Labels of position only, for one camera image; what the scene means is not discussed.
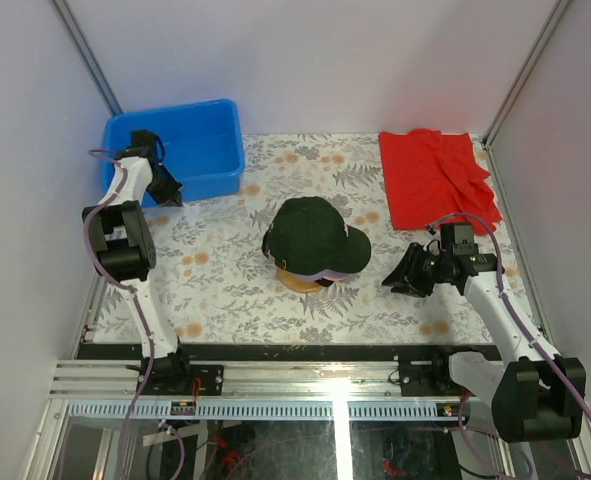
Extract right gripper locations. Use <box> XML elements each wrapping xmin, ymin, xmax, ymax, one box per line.
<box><xmin>381</xmin><ymin>242</ymin><xmax>451</xmax><ymax>298</ymax></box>

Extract blue plastic bin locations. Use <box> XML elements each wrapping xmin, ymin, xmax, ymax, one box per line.
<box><xmin>102</xmin><ymin>99</ymin><xmax>245</xmax><ymax>202</ymax></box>

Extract purple cap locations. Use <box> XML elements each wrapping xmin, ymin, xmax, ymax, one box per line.
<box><xmin>292</xmin><ymin>269</ymin><xmax>329</xmax><ymax>282</ymax></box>

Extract black baseball cap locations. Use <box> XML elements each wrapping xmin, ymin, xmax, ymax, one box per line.
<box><xmin>316</xmin><ymin>276</ymin><xmax>347</xmax><ymax>288</ymax></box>

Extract dark green cap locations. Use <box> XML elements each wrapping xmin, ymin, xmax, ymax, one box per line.
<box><xmin>261</xmin><ymin>196</ymin><xmax>371</xmax><ymax>275</ymax></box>

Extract wooden hat stand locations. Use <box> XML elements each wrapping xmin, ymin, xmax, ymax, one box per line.
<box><xmin>276</xmin><ymin>268</ymin><xmax>324</xmax><ymax>294</ymax></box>

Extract red cloth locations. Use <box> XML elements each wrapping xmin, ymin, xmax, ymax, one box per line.
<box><xmin>378</xmin><ymin>129</ymin><xmax>502</xmax><ymax>230</ymax></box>

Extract pink cap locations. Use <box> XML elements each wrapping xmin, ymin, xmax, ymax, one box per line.
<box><xmin>322</xmin><ymin>270</ymin><xmax>347</xmax><ymax>282</ymax></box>

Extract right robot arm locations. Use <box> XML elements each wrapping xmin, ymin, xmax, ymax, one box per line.
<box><xmin>383</xmin><ymin>222</ymin><xmax>586</xmax><ymax>443</ymax></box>

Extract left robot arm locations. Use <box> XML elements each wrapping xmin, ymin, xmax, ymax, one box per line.
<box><xmin>82</xmin><ymin>130</ymin><xmax>194</xmax><ymax>395</ymax></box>

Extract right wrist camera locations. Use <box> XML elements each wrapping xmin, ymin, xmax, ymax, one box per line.
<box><xmin>426</xmin><ymin>222</ymin><xmax>479</xmax><ymax>257</ymax></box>

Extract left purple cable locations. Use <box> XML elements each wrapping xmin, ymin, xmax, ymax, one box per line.
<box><xmin>82</xmin><ymin>147</ymin><xmax>156</xmax><ymax>476</ymax></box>

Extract purple cable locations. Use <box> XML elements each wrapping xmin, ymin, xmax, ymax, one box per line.
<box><xmin>82</xmin><ymin>147</ymin><xmax>156</xmax><ymax>476</ymax></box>
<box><xmin>427</xmin><ymin>212</ymin><xmax>591</xmax><ymax>476</ymax></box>

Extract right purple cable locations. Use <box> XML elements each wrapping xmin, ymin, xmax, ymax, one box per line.
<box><xmin>427</xmin><ymin>212</ymin><xmax>591</xmax><ymax>476</ymax></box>

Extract left frame post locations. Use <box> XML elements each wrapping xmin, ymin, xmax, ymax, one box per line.
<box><xmin>48</xmin><ymin>0</ymin><xmax>123</xmax><ymax>116</ymax></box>

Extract frame post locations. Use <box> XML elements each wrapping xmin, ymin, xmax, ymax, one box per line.
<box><xmin>480</xmin><ymin>0</ymin><xmax>576</xmax><ymax>147</ymax></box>
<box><xmin>48</xmin><ymin>0</ymin><xmax>123</xmax><ymax>116</ymax></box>

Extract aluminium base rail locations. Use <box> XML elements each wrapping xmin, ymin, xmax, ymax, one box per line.
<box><xmin>49</xmin><ymin>360</ymin><xmax>402</xmax><ymax>401</ymax></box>

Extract slotted cable duct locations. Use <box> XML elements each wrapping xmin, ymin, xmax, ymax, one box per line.
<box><xmin>68</xmin><ymin>399</ymin><xmax>459</xmax><ymax>422</ymax></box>

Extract right frame post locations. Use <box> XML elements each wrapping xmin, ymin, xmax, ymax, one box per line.
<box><xmin>480</xmin><ymin>0</ymin><xmax>576</xmax><ymax>147</ymax></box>

